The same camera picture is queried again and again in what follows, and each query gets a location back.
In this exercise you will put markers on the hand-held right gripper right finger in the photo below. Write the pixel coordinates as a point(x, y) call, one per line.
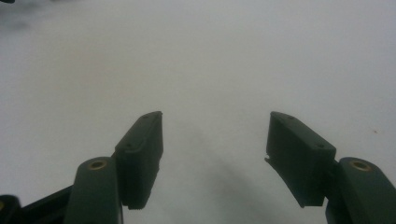
point(299, 158)

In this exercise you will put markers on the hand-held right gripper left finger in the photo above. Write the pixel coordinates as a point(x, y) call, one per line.
point(140, 161)

